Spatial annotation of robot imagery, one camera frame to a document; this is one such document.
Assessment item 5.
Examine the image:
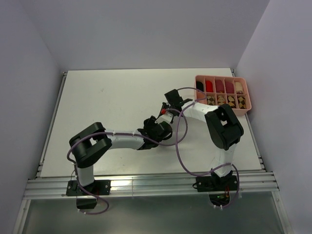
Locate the beige orange brown argyle sock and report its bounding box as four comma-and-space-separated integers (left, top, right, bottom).
217, 95, 226, 106

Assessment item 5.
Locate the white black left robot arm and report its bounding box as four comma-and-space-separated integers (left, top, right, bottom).
69, 113, 174, 195

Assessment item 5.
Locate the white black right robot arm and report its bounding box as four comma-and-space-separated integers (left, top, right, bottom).
165, 89, 244, 190

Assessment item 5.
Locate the black rolled sock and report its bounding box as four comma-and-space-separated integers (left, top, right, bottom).
195, 81, 204, 92

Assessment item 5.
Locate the red rolled sock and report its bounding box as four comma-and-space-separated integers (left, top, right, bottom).
205, 80, 214, 92

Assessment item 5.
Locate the pink divided organizer tray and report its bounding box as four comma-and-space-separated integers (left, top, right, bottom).
195, 75, 252, 116

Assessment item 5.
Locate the dark pink rolled sock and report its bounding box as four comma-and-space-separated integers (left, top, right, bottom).
215, 80, 224, 93

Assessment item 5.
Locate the brown yellow argyle rolled sock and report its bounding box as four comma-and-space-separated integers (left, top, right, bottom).
227, 96, 236, 109

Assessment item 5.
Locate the magenta rolled sock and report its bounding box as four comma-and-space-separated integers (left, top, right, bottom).
225, 81, 234, 94

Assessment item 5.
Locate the brown cream argyle rolled sock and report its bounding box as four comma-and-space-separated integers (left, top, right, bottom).
237, 97, 247, 109

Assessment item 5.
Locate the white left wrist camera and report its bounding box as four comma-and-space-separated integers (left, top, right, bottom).
155, 112, 174, 124

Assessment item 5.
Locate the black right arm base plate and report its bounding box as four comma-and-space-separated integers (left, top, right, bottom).
193, 175, 238, 192

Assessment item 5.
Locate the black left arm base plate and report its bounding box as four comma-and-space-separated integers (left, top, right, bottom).
66, 180, 111, 196

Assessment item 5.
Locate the black box under rail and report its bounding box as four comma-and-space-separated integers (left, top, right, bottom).
76, 198, 97, 210

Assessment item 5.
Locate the aluminium table edge rail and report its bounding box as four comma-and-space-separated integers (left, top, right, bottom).
37, 71, 68, 172

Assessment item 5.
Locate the aluminium front mounting rail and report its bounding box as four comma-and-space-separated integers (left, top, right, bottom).
23, 172, 279, 200

